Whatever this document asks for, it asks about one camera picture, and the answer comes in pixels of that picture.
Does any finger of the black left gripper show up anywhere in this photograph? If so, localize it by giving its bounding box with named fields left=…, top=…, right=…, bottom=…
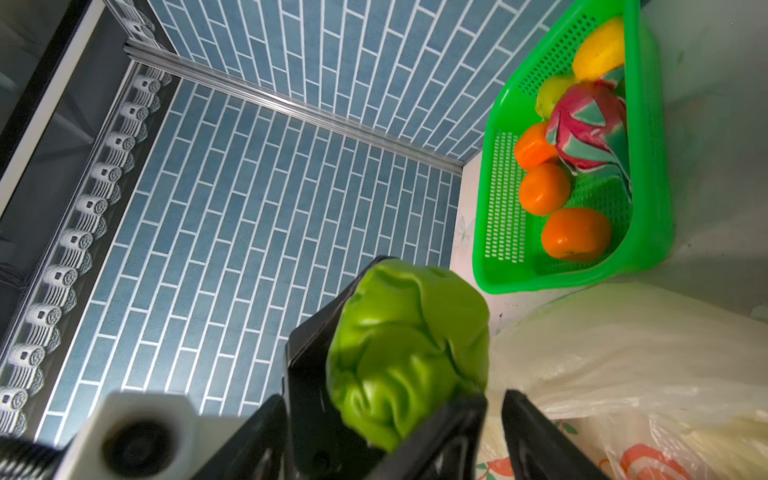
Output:
left=283, top=256, right=396, bottom=479

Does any pink dragon fruit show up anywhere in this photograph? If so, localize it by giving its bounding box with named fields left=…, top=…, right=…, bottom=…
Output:
left=545, top=75, right=633, bottom=201

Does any aluminium corner post left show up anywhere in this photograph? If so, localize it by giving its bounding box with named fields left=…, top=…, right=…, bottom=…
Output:
left=124, top=40, right=463, bottom=175

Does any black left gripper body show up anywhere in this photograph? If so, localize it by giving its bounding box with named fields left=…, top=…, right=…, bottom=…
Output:
left=192, top=395, right=288, bottom=480

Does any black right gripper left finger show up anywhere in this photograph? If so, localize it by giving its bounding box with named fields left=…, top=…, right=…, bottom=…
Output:
left=367, top=395, right=488, bottom=479

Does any yellowish plastic bag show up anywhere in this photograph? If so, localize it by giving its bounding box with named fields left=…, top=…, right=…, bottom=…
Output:
left=476, top=283, right=767, bottom=479

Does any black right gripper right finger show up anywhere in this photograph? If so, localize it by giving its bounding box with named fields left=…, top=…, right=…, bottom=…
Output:
left=501, top=390, right=608, bottom=479

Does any green lettuce toy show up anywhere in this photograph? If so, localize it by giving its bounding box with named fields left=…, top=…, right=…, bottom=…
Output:
left=326, top=259, right=490, bottom=452

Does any green plastic basket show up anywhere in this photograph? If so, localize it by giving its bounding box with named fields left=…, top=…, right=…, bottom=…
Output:
left=472, top=1, right=674, bottom=294

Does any yellow green pear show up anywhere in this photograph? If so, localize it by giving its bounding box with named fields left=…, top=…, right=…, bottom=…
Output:
left=535, top=74, right=579, bottom=120

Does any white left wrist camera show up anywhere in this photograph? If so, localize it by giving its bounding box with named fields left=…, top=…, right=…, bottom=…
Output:
left=53, top=393, right=245, bottom=480

